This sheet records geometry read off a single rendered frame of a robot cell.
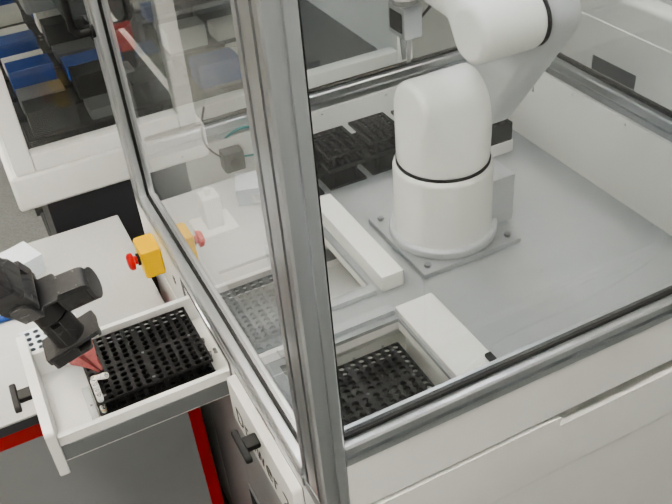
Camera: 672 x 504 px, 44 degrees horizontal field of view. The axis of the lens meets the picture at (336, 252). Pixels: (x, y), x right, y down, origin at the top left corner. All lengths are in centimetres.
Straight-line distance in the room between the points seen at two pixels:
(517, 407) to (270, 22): 76
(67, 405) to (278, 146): 97
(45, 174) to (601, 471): 153
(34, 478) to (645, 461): 125
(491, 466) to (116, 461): 92
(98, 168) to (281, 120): 154
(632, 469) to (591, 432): 22
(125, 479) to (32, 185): 80
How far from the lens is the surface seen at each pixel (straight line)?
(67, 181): 234
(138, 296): 202
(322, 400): 108
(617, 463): 166
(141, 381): 160
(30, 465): 193
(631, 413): 157
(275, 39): 80
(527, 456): 144
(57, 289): 144
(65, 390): 173
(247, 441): 144
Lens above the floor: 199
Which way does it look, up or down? 37 degrees down
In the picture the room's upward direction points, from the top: 5 degrees counter-clockwise
